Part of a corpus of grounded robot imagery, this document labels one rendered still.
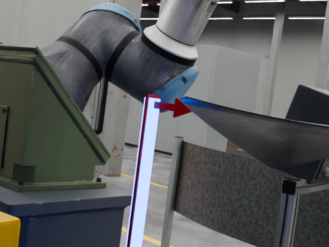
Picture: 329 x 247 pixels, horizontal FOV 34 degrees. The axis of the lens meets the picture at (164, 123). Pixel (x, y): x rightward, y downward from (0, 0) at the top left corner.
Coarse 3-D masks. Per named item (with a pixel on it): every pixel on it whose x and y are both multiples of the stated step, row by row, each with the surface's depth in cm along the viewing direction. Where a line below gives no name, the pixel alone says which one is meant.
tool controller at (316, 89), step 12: (300, 84) 115; (300, 96) 114; (312, 96) 113; (324, 96) 111; (300, 108) 114; (312, 108) 113; (324, 108) 111; (300, 120) 114; (312, 120) 113; (324, 120) 111; (288, 168) 115; (300, 168) 114; (312, 168) 112; (324, 168) 114; (312, 180) 113; (324, 180) 119
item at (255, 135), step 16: (208, 112) 54; (224, 112) 52; (240, 112) 50; (224, 128) 59; (240, 128) 58; (256, 128) 56; (272, 128) 54; (288, 128) 53; (304, 128) 50; (320, 128) 47; (240, 144) 64; (256, 144) 63; (272, 144) 61; (288, 144) 60; (304, 144) 59; (320, 144) 58; (272, 160) 67; (288, 160) 66; (304, 160) 65
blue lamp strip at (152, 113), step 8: (152, 104) 65; (152, 112) 65; (152, 120) 66; (152, 128) 66; (144, 136) 65; (152, 136) 66; (144, 144) 65; (152, 144) 66; (144, 152) 65; (152, 152) 67; (144, 160) 66; (152, 160) 67; (144, 168) 66; (144, 176) 66; (144, 184) 66; (144, 192) 66; (136, 200) 66; (144, 200) 67; (136, 208) 66; (144, 208) 67; (136, 216) 66; (144, 216) 67; (136, 224) 66; (136, 232) 66; (136, 240) 66
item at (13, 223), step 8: (0, 216) 46; (8, 216) 47; (0, 224) 45; (8, 224) 46; (16, 224) 46; (0, 232) 45; (8, 232) 46; (16, 232) 46; (0, 240) 45; (8, 240) 46; (16, 240) 46
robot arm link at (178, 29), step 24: (168, 0) 99; (192, 0) 96; (216, 0) 98; (168, 24) 98; (192, 24) 98; (144, 48) 100; (168, 48) 98; (192, 48) 101; (120, 72) 103; (144, 72) 101; (168, 72) 100; (192, 72) 101; (144, 96) 103; (168, 96) 100
